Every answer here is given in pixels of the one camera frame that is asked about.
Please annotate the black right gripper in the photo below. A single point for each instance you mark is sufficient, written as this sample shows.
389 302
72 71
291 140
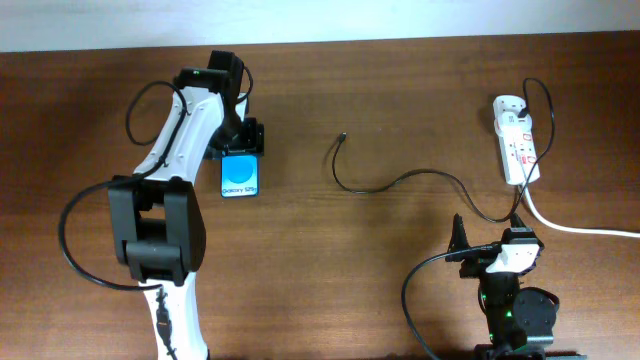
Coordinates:
472 266

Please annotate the blue Galaxy smartphone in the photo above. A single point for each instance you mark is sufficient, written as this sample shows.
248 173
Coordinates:
240 176

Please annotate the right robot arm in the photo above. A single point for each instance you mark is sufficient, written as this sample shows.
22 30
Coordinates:
520 320

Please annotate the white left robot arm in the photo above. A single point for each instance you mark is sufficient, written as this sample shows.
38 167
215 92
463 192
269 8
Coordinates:
158 228

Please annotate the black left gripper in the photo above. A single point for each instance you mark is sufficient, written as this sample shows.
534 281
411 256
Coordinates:
254 141

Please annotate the white power strip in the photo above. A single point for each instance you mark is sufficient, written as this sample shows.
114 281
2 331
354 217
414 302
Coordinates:
514 133

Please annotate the black charger plug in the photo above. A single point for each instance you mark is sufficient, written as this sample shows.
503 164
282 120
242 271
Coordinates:
524 113

